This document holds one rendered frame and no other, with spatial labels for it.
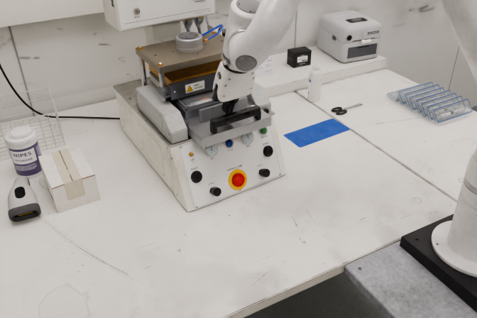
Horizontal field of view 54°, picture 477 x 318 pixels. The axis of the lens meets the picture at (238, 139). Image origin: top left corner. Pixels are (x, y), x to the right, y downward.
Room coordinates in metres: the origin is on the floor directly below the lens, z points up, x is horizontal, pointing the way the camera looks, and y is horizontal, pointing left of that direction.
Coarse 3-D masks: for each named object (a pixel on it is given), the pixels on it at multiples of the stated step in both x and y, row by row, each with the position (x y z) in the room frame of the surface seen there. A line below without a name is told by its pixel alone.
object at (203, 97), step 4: (204, 92) 1.22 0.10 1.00; (208, 92) 1.22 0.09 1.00; (212, 92) 1.22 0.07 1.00; (188, 96) 1.20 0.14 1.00; (192, 96) 1.20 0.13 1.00; (196, 96) 1.20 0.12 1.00; (200, 96) 1.20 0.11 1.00; (204, 96) 1.20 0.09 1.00; (208, 96) 1.20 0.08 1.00; (212, 96) 1.20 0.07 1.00; (180, 100) 1.17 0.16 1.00; (184, 100) 1.17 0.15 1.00; (188, 100) 1.17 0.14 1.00; (192, 100) 1.17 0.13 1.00; (196, 100) 1.17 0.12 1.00; (200, 100) 1.17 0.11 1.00; (204, 100) 1.17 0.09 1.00; (188, 104) 1.15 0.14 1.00
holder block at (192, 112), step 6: (246, 96) 1.22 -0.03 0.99; (174, 102) 1.18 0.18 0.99; (210, 102) 1.18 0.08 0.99; (216, 102) 1.17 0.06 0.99; (222, 102) 1.18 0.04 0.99; (180, 108) 1.15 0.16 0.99; (192, 108) 1.14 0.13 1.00; (198, 108) 1.14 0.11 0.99; (186, 114) 1.12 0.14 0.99; (192, 114) 1.13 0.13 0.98; (198, 114) 1.14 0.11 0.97
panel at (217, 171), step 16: (192, 144) 1.08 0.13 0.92; (224, 144) 1.11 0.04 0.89; (240, 144) 1.14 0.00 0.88; (256, 144) 1.16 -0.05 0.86; (272, 144) 1.18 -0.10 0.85; (192, 160) 1.06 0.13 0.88; (208, 160) 1.08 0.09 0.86; (224, 160) 1.10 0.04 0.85; (240, 160) 1.11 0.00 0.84; (256, 160) 1.14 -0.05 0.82; (272, 160) 1.16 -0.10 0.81; (208, 176) 1.05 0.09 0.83; (224, 176) 1.07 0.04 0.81; (256, 176) 1.11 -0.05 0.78; (272, 176) 1.13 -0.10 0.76; (192, 192) 1.01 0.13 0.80; (208, 192) 1.03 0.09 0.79; (224, 192) 1.05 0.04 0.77
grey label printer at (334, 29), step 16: (336, 16) 2.07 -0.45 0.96; (352, 16) 2.07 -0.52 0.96; (320, 32) 2.10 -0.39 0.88; (336, 32) 1.98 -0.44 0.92; (352, 32) 1.93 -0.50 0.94; (368, 32) 1.96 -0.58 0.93; (320, 48) 2.09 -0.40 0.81; (336, 48) 1.96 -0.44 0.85; (352, 48) 1.93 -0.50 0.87; (368, 48) 1.96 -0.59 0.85
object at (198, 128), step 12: (204, 108) 1.11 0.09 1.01; (216, 108) 1.12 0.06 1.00; (240, 108) 1.16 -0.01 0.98; (192, 120) 1.12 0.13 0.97; (204, 120) 1.10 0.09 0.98; (252, 120) 1.11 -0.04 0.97; (264, 120) 1.12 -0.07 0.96; (192, 132) 1.07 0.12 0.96; (204, 132) 1.05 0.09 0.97; (228, 132) 1.06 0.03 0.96; (240, 132) 1.08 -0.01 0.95; (204, 144) 1.02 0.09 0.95
